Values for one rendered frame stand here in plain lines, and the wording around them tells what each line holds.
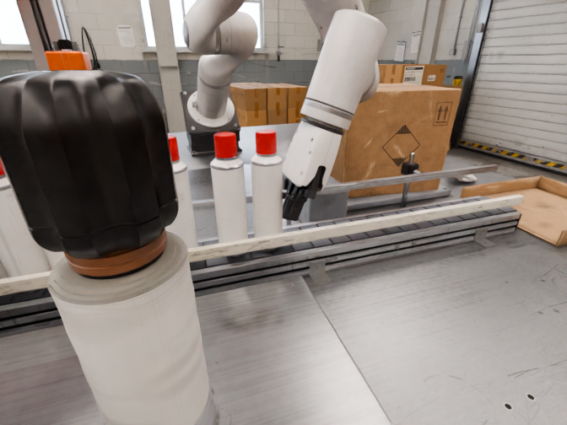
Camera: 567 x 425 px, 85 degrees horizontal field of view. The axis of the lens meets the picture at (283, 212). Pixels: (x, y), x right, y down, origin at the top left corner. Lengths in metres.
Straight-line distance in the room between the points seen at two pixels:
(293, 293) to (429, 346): 0.20
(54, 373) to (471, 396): 0.47
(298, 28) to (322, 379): 6.47
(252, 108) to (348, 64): 3.46
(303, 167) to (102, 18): 5.62
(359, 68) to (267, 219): 0.27
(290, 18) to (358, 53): 6.10
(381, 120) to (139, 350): 0.73
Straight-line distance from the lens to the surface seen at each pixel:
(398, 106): 0.85
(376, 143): 0.84
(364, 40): 0.51
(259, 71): 6.33
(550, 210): 1.07
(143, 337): 0.23
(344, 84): 0.50
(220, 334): 0.42
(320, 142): 0.49
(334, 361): 0.39
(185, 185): 0.49
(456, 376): 0.49
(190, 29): 1.08
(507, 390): 0.50
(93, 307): 0.21
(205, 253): 0.52
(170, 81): 5.95
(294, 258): 0.55
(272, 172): 0.49
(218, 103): 1.29
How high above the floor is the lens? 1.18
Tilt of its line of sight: 26 degrees down
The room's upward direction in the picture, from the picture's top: straight up
